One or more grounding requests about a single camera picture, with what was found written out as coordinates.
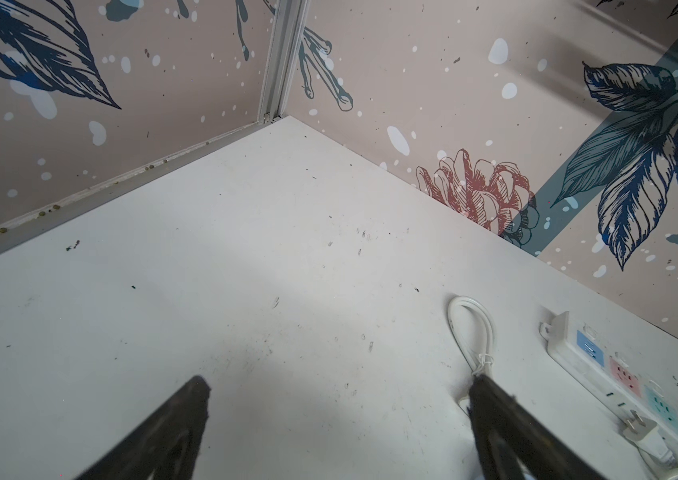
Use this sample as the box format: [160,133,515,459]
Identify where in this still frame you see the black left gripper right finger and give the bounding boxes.
[468,375,603,480]

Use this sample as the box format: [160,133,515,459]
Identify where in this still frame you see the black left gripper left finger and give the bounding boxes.
[79,375,210,479]

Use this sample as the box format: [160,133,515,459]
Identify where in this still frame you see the white long power strip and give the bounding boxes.
[540,312,678,475]

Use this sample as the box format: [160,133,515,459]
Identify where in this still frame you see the white square strip cable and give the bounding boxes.
[620,410,678,480]

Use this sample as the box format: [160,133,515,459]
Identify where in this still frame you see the white blue strip cable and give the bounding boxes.
[446,295,496,415]

